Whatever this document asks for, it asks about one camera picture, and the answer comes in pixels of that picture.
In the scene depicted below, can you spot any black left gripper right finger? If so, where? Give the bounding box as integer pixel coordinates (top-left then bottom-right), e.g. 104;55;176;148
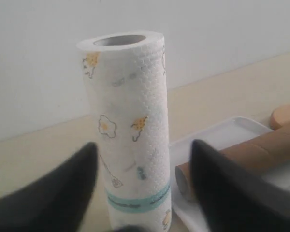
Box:
190;140;290;232

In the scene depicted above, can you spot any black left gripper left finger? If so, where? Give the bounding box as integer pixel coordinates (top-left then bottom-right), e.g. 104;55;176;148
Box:
0;142;98;232

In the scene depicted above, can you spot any brown cardboard tube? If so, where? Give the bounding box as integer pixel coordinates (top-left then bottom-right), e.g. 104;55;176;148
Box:
175;123;290;202

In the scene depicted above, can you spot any printed white paper towel roll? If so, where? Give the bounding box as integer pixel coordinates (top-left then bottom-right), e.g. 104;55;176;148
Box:
77;31;172;232

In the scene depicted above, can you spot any wooden paper towel holder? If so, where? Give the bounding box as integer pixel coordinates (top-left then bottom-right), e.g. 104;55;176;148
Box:
269;105;290;130

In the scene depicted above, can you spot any white rectangular plastic tray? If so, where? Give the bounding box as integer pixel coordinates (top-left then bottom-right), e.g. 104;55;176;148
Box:
170;117;290;232

